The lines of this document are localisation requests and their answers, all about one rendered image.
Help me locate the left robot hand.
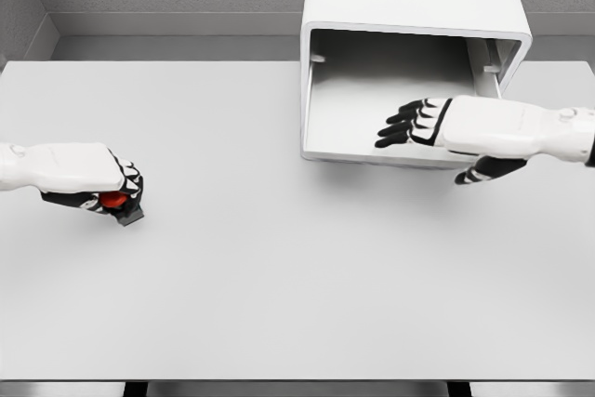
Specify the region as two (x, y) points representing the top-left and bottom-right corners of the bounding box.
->
(28, 142), (146, 224)

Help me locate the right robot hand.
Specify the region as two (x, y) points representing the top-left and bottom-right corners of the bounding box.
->
(374, 95), (546, 186)

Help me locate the load switch with red knob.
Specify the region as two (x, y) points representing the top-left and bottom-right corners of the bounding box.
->
(99, 191), (146, 230)

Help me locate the white cabinet drawer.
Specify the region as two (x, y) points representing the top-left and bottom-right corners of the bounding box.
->
(299, 60), (504, 171)

